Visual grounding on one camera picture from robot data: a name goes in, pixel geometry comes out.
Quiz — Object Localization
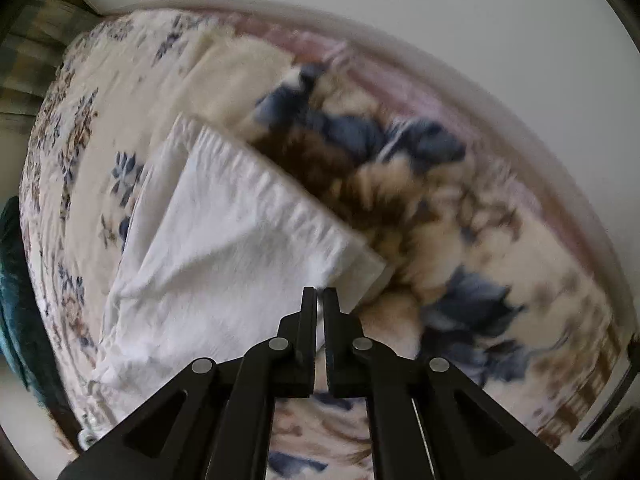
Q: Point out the white pants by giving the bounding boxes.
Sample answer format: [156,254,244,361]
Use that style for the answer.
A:
[87,116,390,434]

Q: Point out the teal folded quilt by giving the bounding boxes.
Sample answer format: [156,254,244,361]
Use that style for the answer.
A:
[1,196,80,448]

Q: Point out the white headboard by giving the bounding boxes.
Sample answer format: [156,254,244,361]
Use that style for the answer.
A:
[85,0,639,322]

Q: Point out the green striped curtain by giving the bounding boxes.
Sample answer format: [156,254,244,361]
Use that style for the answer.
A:
[0,0,101,134]

